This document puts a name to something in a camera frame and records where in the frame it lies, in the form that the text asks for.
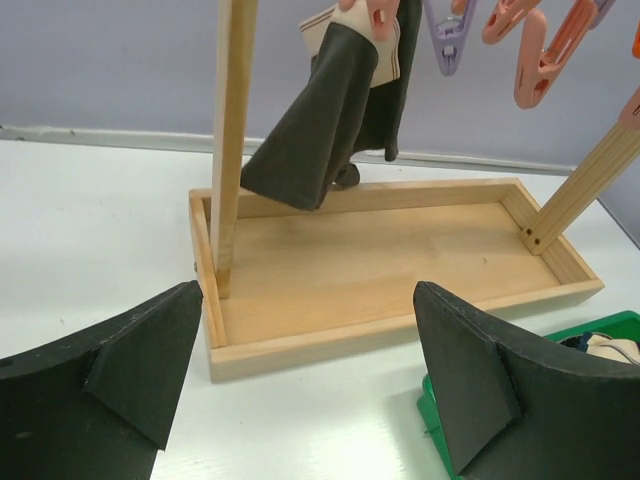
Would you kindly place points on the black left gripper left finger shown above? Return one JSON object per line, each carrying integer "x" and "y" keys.
{"x": 99, "y": 403}

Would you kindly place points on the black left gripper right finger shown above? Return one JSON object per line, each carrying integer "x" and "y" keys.
{"x": 515, "y": 405}

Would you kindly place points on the dark olive underwear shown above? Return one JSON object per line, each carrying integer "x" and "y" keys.
{"x": 353, "y": 101}

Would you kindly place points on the pink round clip hanger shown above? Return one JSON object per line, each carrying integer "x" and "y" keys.
{"x": 381, "y": 36}

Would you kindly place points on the cream navy-trim underwear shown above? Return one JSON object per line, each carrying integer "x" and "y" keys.
{"x": 604, "y": 346}

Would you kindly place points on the wooden hanger rack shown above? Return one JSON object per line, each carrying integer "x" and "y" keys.
{"x": 284, "y": 288}

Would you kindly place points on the green plastic tray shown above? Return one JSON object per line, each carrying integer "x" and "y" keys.
{"x": 621, "y": 325}

